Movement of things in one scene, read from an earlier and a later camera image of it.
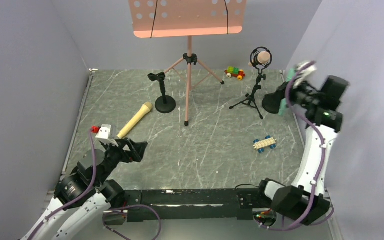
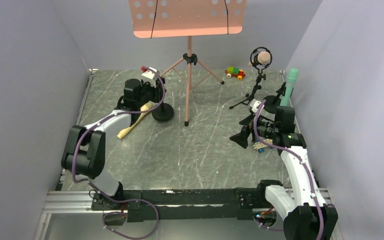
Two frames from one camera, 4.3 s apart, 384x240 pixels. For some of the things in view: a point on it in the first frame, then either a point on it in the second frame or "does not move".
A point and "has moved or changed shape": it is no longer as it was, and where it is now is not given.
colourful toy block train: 235,72 does not move
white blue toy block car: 267,141 does not move
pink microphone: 264,57 does not move
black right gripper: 285,98 → 248,130
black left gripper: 124,150 → 154,91
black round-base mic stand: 271,102 does not move
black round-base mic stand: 165,104 has moved or changed shape
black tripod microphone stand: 260,58 does not move
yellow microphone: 146,107 does not move
